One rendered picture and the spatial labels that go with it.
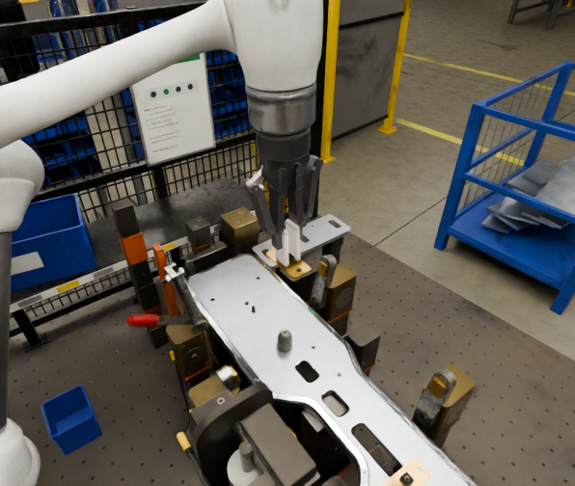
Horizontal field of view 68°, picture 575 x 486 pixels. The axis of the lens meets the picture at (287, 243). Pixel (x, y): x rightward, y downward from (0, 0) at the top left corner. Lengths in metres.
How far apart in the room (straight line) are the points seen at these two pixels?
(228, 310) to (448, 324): 0.75
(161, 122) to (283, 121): 0.78
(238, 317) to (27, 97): 0.61
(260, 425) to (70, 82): 0.51
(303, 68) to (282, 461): 0.48
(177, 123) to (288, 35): 0.84
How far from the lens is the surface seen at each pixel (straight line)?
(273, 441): 0.62
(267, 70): 0.52
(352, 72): 3.79
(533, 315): 2.70
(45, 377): 1.43
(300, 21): 0.52
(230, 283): 1.08
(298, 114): 0.55
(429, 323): 1.45
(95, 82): 0.64
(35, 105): 0.64
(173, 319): 0.88
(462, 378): 0.90
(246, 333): 0.97
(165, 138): 1.32
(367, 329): 1.00
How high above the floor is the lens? 1.74
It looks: 38 degrees down
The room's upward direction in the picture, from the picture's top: straight up
